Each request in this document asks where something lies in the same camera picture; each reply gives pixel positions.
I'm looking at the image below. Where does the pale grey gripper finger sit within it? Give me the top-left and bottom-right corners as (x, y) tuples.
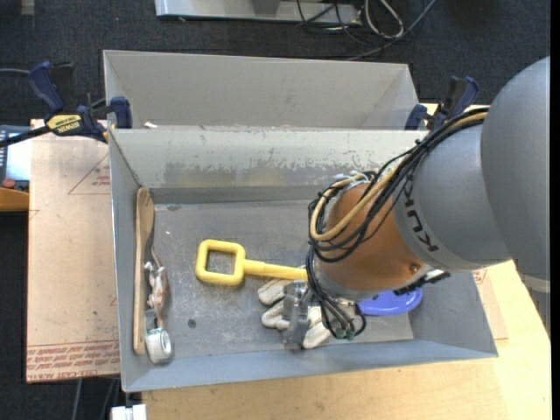
(282, 295), (297, 331)
(290, 305), (311, 350)

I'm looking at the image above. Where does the white work glove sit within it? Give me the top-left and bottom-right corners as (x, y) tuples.
(256, 277), (333, 351)

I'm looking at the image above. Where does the yellow toy shovel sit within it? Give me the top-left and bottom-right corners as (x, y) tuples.
(194, 238), (310, 288)

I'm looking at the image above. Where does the blue round lid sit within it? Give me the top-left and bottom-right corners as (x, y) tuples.
(355, 286), (424, 318)

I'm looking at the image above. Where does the grey metal bin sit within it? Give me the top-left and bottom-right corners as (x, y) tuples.
(102, 49), (500, 394)

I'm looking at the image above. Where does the white and brown toy animal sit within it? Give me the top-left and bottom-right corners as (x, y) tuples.
(143, 246), (172, 328)

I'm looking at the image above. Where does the white tape roll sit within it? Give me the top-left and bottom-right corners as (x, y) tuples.
(143, 326), (176, 365)

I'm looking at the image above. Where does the pale wooden spoon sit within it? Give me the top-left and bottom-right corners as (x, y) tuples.
(132, 185), (157, 357)

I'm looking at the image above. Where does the brown cardboard board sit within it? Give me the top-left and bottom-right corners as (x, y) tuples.
(25, 118), (122, 384)

